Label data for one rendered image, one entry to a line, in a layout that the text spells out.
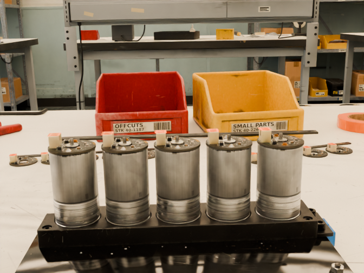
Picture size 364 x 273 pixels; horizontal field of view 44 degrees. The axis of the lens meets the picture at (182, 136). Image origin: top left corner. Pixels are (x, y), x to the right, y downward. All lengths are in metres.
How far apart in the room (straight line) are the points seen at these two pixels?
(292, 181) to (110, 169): 0.10
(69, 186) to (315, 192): 0.19
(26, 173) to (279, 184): 0.24
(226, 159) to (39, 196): 0.17
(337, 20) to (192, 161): 4.62
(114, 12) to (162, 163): 2.26
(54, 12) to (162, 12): 2.41
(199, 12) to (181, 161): 2.24
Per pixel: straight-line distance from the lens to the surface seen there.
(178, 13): 2.45
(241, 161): 0.24
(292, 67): 4.30
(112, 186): 0.24
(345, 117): 0.55
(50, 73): 4.79
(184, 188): 0.24
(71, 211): 0.24
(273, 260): 0.23
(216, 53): 2.54
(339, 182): 0.37
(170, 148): 0.23
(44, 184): 0.38
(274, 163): 0.24
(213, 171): 0.24
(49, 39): 4.76
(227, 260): 0.23
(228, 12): 2.47
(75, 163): 0.24
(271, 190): 0.25
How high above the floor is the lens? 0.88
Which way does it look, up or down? 15 degrees down
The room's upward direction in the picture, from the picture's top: 1 degrees counter-clockwise
